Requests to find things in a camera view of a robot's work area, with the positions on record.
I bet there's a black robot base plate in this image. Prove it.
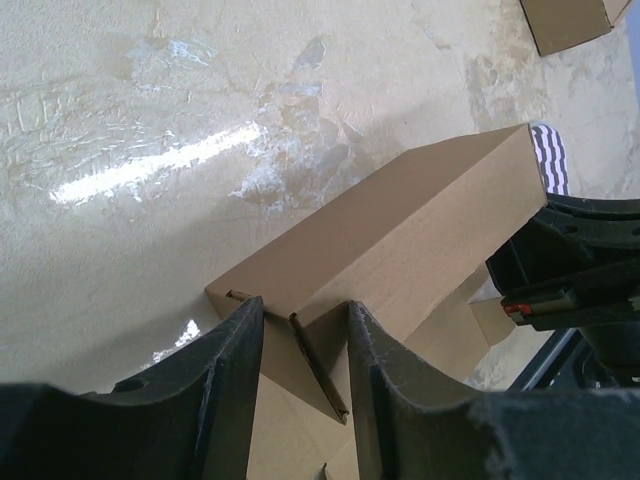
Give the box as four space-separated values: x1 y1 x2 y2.
509 329 619 391

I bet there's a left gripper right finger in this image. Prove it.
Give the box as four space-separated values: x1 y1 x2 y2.
348 301 639 479

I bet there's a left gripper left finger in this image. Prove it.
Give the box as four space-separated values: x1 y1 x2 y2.
1 297 264 479

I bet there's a large folded cardboard box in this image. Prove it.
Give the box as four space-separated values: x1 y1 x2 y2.
520 0 634 57

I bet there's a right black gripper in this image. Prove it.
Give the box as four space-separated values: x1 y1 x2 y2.
486 194 639 370

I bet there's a purple black striped sponge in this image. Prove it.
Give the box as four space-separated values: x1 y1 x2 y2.
529 122 570 196

